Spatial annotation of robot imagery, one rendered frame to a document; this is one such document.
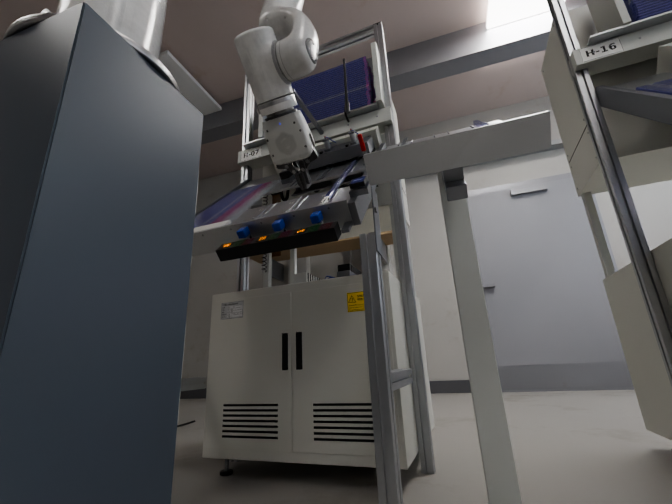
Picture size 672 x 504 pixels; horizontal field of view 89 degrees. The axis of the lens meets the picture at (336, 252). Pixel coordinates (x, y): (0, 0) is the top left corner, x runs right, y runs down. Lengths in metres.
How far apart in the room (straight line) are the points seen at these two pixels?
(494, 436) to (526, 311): 3.17
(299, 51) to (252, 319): 0.88
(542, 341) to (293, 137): 3.50
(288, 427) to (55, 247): 0.98
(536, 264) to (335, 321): 3.17
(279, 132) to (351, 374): 0.72
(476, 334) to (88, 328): 0.71
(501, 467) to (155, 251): 0.74
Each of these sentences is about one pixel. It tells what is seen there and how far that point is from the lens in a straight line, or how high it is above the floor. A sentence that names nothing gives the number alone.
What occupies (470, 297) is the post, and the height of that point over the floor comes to 0.47.
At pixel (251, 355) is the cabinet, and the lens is 1.29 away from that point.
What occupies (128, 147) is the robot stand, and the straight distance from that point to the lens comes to 0.44.
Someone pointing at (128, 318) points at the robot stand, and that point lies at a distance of 0.40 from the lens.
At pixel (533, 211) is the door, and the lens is 4.27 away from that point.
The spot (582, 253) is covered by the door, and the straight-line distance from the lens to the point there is 4.22.
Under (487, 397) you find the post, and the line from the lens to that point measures 0.85.
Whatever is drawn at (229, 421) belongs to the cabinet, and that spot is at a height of 0.17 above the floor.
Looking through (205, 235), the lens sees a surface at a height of 0.72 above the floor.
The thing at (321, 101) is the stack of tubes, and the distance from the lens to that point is 1.73.
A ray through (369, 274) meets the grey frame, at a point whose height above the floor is 0.54.
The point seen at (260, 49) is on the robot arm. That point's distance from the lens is 0.80.
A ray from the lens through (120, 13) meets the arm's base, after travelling 0.59.
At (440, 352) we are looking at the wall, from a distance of 3.95.
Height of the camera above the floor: 0.34
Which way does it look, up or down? 18 degrees up
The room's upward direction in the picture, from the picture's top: 3 degrees counter-clockwise
